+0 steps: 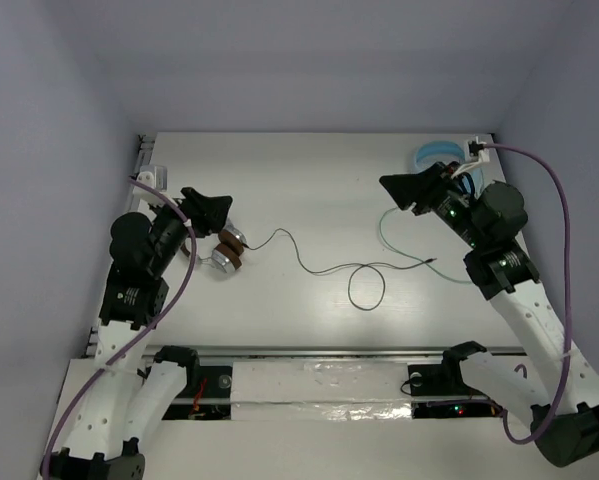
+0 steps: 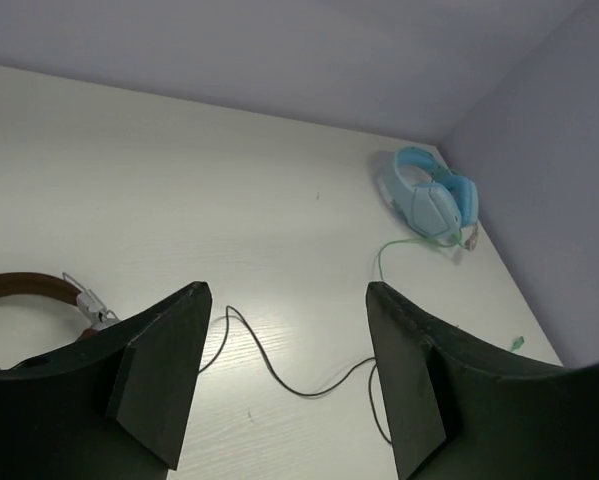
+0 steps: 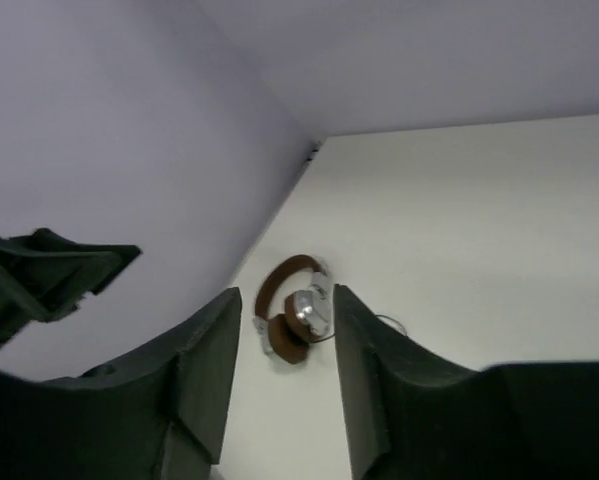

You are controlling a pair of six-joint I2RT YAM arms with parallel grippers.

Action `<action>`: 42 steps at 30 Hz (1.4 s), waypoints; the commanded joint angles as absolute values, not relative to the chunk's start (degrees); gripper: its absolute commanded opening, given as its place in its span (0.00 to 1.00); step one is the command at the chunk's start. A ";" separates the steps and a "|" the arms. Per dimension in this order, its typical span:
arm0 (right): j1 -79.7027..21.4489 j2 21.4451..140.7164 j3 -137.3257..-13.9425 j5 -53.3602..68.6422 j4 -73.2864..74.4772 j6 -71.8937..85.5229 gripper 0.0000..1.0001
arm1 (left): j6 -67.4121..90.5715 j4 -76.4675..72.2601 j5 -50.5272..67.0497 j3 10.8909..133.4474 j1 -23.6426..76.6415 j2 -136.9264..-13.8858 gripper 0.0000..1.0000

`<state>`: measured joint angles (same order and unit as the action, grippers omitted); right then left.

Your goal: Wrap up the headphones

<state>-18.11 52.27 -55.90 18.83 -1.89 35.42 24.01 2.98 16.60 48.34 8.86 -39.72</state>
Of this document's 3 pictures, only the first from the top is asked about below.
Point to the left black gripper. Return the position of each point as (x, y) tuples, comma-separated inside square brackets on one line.
[(190, 212)]

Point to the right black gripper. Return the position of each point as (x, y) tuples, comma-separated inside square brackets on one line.
[(423, 187)]

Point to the brown silver headphones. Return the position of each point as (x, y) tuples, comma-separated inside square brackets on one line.
[(226, 255)]

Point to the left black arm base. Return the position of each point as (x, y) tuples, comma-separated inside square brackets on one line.
[(185, 359)]

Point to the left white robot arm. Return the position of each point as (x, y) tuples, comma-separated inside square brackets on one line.
[(107, 427)]

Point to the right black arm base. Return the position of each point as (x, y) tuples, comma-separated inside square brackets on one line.
[(444, 378)]

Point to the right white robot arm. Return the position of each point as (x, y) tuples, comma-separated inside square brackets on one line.
[(561, 408)]

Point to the light blue headphones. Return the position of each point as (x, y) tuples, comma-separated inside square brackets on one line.
[(437, 151)]

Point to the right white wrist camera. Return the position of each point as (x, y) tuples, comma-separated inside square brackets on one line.
[(476, 155)]

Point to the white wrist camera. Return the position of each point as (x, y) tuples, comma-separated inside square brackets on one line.
[(155, 178), (476, 155)]

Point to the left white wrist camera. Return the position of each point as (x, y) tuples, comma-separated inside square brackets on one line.
[(155, 178)]

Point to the aluminium rail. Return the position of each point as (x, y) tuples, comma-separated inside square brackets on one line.
[(332, 267)]

